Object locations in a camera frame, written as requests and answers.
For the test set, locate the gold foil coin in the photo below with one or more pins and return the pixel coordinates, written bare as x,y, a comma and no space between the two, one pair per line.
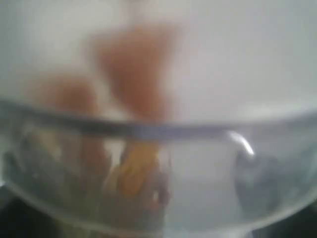
138,161

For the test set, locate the clear measuring shaker cup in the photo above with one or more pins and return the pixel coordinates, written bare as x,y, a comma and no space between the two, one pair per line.
212,178

